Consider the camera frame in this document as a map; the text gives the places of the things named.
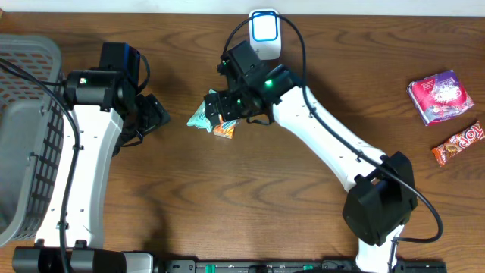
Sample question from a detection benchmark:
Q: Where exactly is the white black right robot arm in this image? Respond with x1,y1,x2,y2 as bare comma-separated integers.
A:
205,42,418,272

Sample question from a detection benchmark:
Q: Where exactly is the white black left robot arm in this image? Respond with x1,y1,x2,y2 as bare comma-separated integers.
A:
1,37,170,272

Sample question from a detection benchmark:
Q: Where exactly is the white barcode scanner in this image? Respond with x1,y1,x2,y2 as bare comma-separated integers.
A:
248,8,282,61

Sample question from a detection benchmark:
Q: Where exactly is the orange red snack bar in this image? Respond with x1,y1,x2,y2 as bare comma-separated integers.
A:
431,121,484,167

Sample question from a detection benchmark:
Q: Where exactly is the pink purple pad package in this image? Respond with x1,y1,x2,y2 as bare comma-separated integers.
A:
407,70,474,126

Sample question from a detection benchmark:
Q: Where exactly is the grey plastic basket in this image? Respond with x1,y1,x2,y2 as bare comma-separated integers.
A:
1,34,64,245

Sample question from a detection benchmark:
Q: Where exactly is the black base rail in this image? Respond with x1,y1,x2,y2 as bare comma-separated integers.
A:
153,259,448,273

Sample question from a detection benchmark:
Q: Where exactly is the teal flushable wipes pack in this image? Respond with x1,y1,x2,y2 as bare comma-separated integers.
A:
186,101,214,133

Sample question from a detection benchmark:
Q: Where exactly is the orange toilet tissue pack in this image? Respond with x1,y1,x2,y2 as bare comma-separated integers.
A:
213,120,239,139

